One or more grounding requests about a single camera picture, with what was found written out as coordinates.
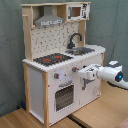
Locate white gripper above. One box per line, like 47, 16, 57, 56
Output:
78, 66, 98, 80

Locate white toy microwave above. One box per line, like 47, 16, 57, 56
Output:
67, 4, 89, 21

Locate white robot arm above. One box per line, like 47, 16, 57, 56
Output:
78, 61, 128, 90

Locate wooden toy kitchen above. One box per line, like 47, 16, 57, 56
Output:
22, 2, 105, 127

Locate white cabinet door with dispenser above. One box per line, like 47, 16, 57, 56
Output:
79, 55, 103, 108

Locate grey toy sink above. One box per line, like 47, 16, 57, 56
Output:
65, 47, 95, 55

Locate black toy faucet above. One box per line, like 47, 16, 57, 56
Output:
67, 33, 82, 49

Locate left red stove knob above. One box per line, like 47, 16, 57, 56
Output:
54, 73, 60, 79

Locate white oven door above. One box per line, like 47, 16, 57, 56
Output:
49, 79, 79, 124

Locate black stovetop red burners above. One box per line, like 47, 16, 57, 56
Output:
34, 53, 71, 66

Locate grey backdrop curtain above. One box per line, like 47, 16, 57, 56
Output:
0, 0, 128, 117

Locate grey range hood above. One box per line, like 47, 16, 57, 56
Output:
34, 5, 64, 27

